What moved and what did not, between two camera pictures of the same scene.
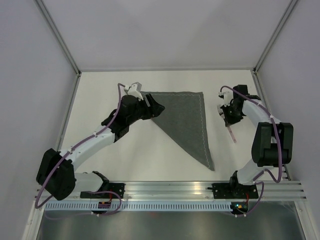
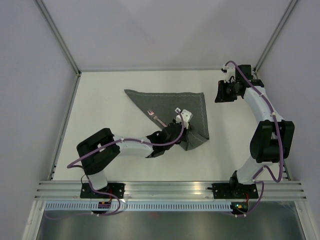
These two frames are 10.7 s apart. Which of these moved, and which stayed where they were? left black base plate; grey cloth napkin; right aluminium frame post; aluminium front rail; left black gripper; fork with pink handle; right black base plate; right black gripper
Moved: fork with pink handle; grey cloth napkin; right black gripper; left black gripper
Stayed: right black base plate; right aluminium frame post; left black base plate; aluminium front rail
